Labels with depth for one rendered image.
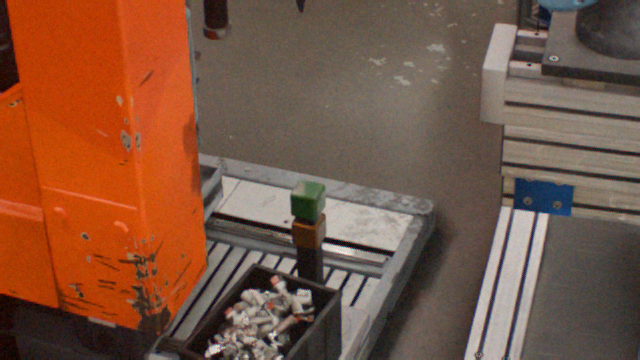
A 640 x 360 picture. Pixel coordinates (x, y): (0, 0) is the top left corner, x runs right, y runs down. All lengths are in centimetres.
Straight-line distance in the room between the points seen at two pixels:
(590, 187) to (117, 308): 72
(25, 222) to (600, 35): 81
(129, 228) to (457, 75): 176
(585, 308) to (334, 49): 134
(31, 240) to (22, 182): 8
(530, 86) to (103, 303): 66
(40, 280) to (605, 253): 108
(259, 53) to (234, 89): 18
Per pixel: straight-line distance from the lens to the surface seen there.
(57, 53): 159
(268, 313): 174
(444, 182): 295
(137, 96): 159
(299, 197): 180
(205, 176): 273
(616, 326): 230
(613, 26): 181
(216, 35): 198
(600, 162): 192
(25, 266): 185
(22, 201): 180
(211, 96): 326
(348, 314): 192
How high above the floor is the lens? 173
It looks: 36 degrees down
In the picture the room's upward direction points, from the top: 2 degrees counter-clockwise
